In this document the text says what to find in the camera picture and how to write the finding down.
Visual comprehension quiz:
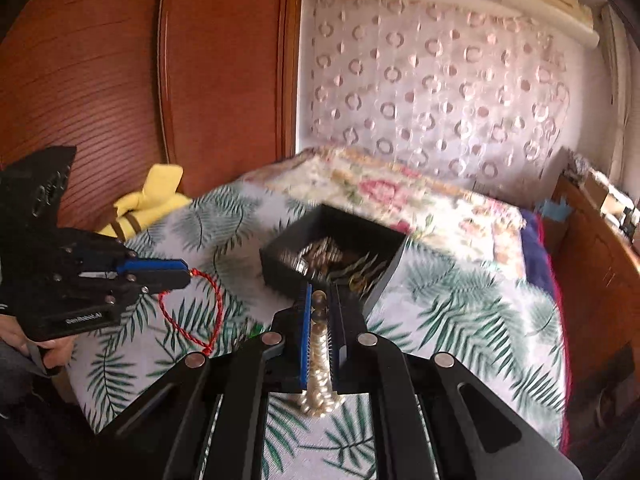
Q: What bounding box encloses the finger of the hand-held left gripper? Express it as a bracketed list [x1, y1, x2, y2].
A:
[75, 247, 189, 275]
[80, 269, 192, 313]

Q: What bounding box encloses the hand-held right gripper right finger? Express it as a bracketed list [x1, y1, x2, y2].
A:
[326, 282, 585, 480]

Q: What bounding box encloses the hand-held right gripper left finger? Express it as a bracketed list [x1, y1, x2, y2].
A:
[95, 282, 315, 480]

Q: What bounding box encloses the white pearl necklace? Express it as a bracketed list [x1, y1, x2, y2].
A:
[299, 291, 347, 419]

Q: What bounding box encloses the red string bracelet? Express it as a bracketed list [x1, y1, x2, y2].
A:
[158, 268, 222, 359]

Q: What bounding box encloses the black square box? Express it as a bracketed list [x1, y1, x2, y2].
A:
[259, 203, 409, 319]

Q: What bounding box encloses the person's left hand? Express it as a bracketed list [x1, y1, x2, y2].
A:
[0, 312, 77, 377]

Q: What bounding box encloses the yellow plush toy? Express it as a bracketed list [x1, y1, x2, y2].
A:
[95, 162, 194, 241]

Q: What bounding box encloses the leaf print blanket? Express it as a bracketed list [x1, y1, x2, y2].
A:
[65, 182, 569, 480]

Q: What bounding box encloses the person's dark clothing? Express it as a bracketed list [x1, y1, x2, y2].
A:
[0, 341, 117, 480]

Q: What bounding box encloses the floral quilt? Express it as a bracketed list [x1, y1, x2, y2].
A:
[237, 146, 529, 282]

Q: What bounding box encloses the brown wooden wardrobe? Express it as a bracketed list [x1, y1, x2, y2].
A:
[0, 0, 304, 242]

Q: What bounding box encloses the dark blue red-edged blanket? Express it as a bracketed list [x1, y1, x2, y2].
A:
[520, 207, 572, 455]

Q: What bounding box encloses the teal paper bag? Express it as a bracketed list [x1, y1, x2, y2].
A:
[534, 199, 571, 222]

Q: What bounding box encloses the circle pattern sheer curtain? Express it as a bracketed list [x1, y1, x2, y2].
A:
[299, 0, 574, 197]

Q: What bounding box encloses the long wooden cabinet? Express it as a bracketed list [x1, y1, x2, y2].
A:
[542, 175, 640, 413]

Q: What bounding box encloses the crumpled patterned cloth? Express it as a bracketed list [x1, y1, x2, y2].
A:
[561, 147, 594, 182]

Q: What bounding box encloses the open cardboard box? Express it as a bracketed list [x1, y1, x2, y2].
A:
[582, 170, 632, 217]

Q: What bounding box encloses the white patterned window curtain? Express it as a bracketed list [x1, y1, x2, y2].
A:
[599, 4, 640, 197]

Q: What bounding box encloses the wall air conditioner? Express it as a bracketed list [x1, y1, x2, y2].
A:
[501, 0, 601, 49]

